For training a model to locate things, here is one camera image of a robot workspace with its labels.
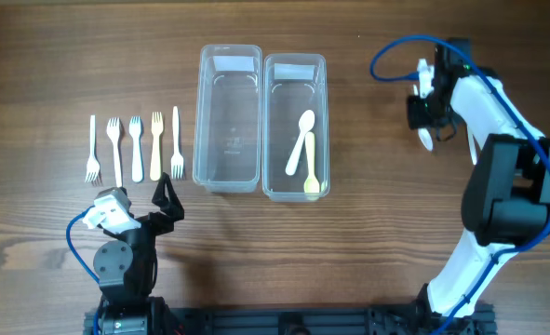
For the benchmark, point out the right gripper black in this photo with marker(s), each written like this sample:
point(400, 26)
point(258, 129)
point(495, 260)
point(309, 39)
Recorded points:
point(429, 108)

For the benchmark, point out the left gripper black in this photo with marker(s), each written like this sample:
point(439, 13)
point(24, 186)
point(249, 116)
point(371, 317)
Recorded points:
point(146, 222)

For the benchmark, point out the white slim plastic spoon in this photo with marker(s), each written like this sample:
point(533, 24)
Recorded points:
point(423, 133)

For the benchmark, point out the yellow plastic spoon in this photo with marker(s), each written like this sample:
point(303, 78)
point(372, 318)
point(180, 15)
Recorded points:
point(311, 185)

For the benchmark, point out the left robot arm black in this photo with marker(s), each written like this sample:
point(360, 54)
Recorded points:
point(127, 266)

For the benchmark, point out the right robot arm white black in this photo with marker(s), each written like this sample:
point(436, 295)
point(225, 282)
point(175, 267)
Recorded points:
point(505, 208)

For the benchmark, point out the white fork nearest container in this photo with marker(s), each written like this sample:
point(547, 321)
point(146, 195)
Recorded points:
point(177, 160)

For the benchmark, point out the left clear plastic container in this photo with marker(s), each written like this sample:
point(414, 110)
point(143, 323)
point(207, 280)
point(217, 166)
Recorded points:
point(228, 119)

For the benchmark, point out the clear plastic container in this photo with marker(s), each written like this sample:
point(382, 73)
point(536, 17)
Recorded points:
point(228, 119)
point(293, 83)

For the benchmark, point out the right clear plastic container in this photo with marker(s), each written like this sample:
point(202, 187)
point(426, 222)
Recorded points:
point(293, 83)

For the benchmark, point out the yellow plastic fork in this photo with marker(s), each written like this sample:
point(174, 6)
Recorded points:
point(157, 129)

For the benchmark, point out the white plastic fork far left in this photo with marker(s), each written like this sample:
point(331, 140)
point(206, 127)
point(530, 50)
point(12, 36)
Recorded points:
point(93, 167)

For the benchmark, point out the light blue plastic fork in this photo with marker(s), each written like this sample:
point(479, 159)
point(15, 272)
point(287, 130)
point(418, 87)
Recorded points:
point(135, 131)

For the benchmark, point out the white fork tines up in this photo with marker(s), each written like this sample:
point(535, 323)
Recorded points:
point(114, 133)

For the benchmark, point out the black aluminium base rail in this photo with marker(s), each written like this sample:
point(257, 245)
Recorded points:
point(388, 319)

